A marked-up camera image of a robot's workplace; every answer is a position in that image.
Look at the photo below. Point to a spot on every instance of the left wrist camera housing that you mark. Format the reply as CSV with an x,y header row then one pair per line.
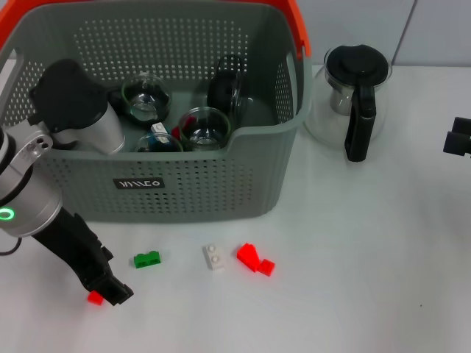
x,y
70,99

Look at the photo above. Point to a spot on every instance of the glass pot with black lid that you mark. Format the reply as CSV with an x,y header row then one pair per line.
x,y
362,106

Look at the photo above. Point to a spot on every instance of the green brick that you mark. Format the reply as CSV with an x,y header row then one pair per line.
x,y
148,259

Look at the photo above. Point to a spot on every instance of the dark red long brick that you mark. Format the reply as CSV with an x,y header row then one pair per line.
x,y
189,121

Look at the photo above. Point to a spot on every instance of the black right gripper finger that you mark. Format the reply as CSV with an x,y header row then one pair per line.
x,y
456,143
463,125

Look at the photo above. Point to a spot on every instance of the small red brick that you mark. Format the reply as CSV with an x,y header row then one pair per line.
x,y
266,267
95,298

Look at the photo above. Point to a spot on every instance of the white two-stud brick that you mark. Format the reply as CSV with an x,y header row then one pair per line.
x,y
215,257

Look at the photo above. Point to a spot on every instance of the grey perforated storage bin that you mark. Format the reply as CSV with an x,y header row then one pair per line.
x,y
221,184

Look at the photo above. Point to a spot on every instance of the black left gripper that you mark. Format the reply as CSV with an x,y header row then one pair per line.
x,y
70,242

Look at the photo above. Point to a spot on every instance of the red sloped brick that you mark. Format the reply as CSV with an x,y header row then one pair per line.
x,y
248,254

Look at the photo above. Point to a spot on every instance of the glass teacup with black holder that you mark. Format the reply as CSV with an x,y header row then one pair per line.
x,y
158,144
204,137
147,106
224,92

